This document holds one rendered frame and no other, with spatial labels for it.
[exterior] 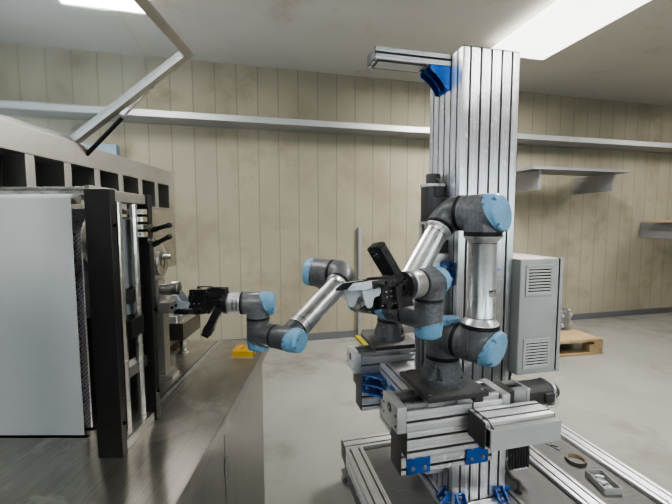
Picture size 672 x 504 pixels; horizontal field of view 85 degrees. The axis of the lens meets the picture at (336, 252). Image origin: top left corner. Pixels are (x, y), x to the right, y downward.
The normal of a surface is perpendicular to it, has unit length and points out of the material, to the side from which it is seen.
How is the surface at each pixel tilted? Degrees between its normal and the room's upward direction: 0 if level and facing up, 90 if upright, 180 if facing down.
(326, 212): 90
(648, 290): 90
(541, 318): 90
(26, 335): 90
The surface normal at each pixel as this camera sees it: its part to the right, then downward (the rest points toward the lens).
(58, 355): 0.00, 0.08
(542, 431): 0.23, 0.07
